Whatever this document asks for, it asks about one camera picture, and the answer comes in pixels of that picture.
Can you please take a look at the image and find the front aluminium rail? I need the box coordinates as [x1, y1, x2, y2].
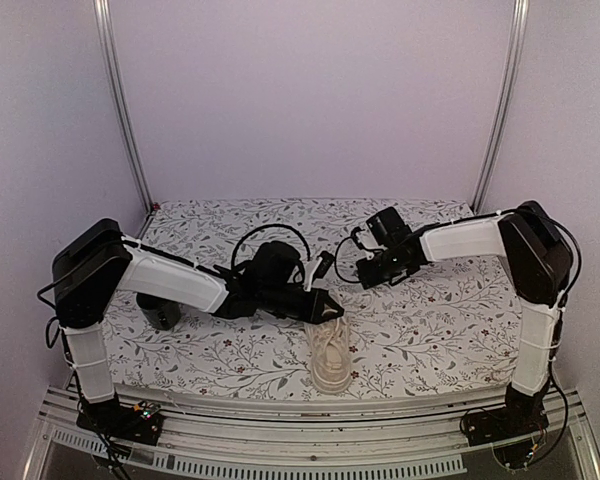
[21, 384, 600, 480]

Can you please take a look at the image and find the aluminium frame post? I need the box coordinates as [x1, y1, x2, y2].
[93, 0, 154, 215]
[471, 0, 530, 212]

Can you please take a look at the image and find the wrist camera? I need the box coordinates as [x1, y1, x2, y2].
[351, 227, 377, 260]
[303, 251, 334, 292]

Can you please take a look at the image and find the left aluminium frame post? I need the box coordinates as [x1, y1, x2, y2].
[93, 0, 154, 215]

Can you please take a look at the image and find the white lace sneaker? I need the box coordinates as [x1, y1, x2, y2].
[302, 314, 354, 394]

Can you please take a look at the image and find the white shoelace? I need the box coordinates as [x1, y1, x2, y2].
[311, 305, 351, 386]

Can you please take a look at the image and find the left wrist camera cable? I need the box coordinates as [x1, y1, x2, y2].
[229, 224, 312, 281]

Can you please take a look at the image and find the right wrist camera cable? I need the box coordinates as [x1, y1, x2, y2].
[333, 227, 376, 284]

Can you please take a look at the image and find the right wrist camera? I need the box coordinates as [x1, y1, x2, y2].
[351, 227, 377, 260]

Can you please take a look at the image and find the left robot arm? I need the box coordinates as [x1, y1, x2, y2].
[36, 218, 344, 434]

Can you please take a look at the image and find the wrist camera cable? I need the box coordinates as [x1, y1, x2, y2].
[333, 227, 376, 284]
[229, 224, 312, 281]

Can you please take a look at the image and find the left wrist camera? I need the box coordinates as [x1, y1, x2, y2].
[303, 251, 334, 292]

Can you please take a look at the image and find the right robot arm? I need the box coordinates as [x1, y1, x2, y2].
[351, 200, 581, 397]

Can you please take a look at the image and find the floral patterned table mat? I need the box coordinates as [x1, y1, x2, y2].
[91, 197, 543, 403]

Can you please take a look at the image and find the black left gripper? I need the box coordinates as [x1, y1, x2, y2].
[260, 284, 344, 324]

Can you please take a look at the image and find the right aluminium frame post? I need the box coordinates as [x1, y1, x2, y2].
[471, 0, 530, 212]

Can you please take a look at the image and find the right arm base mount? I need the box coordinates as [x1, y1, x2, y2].
[459, 386, 549, 470]

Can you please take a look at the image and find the dark green cup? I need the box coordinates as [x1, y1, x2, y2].
[136, 293, 182, 331]

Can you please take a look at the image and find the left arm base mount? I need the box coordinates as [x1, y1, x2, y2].
[76, 396, 164, 446]

